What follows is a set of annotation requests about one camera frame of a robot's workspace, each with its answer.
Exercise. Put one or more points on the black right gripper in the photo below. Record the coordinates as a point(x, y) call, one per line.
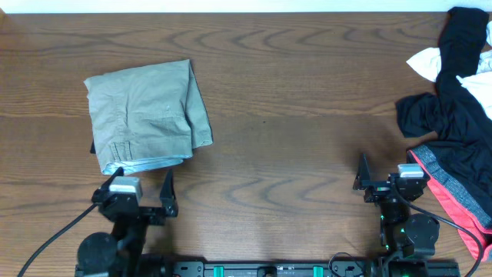
point(379, 186)

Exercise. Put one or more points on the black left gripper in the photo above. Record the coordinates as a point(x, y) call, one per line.
point(144, 212)

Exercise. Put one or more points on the khaki green shorts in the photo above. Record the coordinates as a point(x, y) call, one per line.
point(147, 117)

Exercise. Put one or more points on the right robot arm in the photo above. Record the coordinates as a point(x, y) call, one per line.
point(409, 238)

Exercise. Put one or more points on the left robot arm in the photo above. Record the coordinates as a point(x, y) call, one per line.
point(120, 252)

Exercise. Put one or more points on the black folded garment left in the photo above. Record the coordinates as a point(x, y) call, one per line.
point(92, 149)

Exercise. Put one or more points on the grey red trimmed garment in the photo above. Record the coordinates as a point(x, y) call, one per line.
point(462, 206)

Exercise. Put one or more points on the black garment right pile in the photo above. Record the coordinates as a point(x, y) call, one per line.
point(463, 145)

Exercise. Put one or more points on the white garment right pile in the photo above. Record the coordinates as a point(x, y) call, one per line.
point(461, 73)

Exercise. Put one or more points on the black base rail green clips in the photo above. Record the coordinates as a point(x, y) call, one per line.
point(336, 268)

